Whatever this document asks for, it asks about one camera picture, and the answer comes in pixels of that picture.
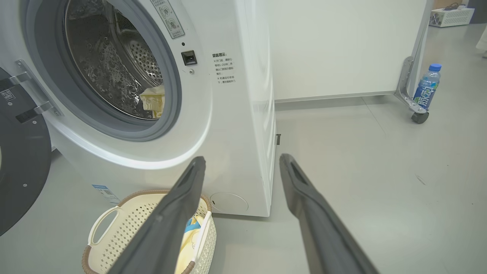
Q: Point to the blue energy label sticker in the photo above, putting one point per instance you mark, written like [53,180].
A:
[106,194]

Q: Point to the blue labelled plastic drink bottle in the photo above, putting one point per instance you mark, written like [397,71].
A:
[427,89]

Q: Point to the white perforated equipment box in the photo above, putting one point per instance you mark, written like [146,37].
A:
[452,17]

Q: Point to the cream garment blue collar print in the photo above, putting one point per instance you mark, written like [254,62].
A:
[190,243]

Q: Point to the white front-load washing machine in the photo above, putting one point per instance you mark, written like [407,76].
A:
[236,125]

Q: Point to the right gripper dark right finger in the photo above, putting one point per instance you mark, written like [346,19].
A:
[323,228]

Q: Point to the plain cream garment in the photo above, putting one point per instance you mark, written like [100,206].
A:
[154,101]

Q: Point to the black caster wheel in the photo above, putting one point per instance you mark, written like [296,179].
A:
[419,117]

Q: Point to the cream perforated basket brown rim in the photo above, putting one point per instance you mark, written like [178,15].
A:
[125,228]

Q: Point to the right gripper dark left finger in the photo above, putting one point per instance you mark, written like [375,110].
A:
[167,224]

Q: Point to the black round glass washer door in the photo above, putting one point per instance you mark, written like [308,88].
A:
[23,160]

